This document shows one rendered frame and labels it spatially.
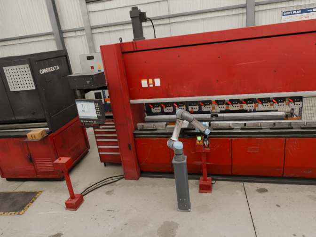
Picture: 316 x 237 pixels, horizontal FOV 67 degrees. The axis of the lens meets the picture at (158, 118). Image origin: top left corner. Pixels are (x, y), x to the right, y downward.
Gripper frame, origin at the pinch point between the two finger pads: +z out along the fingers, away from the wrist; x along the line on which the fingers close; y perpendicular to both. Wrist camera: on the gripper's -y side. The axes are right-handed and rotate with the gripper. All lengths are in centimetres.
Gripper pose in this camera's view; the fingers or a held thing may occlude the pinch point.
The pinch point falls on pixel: (206, 145)
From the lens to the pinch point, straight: 360.0
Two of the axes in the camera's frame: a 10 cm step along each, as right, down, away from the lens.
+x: -9.6, 0.2, 2.8
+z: 1.4, 9.1, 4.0
